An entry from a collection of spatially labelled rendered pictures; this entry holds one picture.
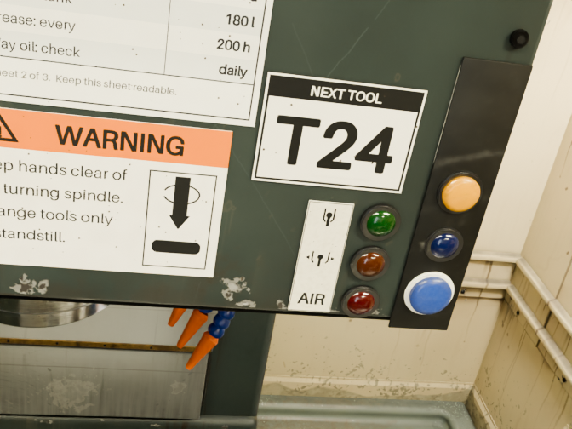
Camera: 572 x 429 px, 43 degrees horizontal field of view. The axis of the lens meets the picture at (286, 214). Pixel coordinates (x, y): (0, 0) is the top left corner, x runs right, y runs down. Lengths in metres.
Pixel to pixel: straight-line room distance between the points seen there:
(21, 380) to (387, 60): 1.10
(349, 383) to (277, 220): 1.53
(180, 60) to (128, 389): 1.05
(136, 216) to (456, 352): 1.61
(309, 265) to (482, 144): 0.14
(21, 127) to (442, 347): 1.65
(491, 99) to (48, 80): 0.26
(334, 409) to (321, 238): 1.52
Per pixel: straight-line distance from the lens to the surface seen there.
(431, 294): 0.52
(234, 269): 0.49
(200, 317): 0.72
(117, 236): 0.47
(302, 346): 1.88
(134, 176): 0.45
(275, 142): 0.44
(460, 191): 0.48
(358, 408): 2.00
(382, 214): 0.48
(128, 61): 0.43
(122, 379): 1.40
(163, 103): 0.43
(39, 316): 0.68
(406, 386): 2.03
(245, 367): 1.43
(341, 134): 0.45
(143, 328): 1.32
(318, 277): 0.50
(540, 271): 1.80
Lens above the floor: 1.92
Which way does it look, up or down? 27 degrees down
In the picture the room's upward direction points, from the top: 10 degrees clockwise
